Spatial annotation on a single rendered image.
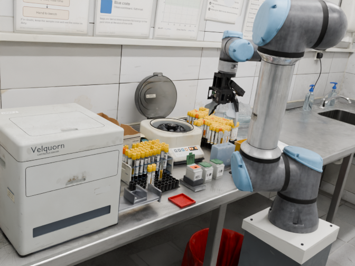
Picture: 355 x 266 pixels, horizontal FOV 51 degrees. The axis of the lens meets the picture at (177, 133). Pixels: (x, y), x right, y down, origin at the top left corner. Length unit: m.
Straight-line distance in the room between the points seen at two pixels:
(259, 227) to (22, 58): 1.03
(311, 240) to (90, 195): 0.63
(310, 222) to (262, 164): 0.24
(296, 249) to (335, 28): 0.58
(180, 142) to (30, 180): 0.81
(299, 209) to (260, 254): 0.19
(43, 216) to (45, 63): 0.74
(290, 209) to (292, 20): 0.54
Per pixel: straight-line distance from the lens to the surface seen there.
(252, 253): 1.24
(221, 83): 1.42
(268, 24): 0.91
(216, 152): 1.52
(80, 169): 0.97
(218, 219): 1.46
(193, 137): 1.61
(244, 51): 1.29
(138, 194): 1.20
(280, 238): 1.12
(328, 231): 1.22
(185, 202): 1.27
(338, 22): 0.98
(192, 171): 1.35
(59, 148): 0.92
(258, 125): 1.01
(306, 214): 1.16
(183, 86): 2.01
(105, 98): 1.72
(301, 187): 1.13
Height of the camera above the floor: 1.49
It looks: 19 degrees down
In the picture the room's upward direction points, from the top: 7 degrees clockwise
